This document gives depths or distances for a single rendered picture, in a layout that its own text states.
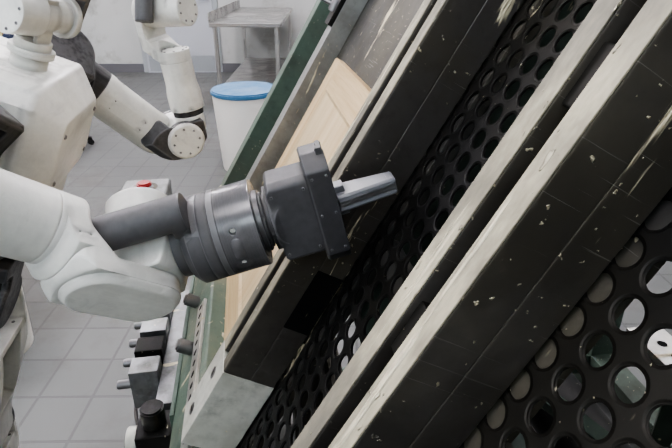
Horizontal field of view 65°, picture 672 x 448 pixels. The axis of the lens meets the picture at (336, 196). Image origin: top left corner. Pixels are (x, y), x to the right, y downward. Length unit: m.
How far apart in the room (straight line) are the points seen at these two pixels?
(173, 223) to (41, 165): 0.40
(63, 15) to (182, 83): 0.33
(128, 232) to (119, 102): 0.66
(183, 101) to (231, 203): 0.69
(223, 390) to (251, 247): 0.26
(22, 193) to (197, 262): 0.15
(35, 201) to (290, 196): 0.21
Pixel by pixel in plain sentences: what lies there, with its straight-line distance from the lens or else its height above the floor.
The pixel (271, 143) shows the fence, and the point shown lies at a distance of 1.17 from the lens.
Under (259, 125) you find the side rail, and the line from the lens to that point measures 1.41.
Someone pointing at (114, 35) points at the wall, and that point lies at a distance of 8.40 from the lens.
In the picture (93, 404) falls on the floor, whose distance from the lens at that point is 2.25.
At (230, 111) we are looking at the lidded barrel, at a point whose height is 0.50.
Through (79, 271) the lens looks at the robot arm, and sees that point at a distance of 0.47.
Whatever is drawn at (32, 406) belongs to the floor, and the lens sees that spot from 2.34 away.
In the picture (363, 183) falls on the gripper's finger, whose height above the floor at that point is 1.28.
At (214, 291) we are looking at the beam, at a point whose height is 0.90.
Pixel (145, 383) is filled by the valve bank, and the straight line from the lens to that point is 1.14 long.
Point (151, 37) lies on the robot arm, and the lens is 1.19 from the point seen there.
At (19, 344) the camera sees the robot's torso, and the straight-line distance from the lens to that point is 1.23.
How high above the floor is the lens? 1.48
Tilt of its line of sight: 24 degrees down
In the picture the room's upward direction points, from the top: straight up
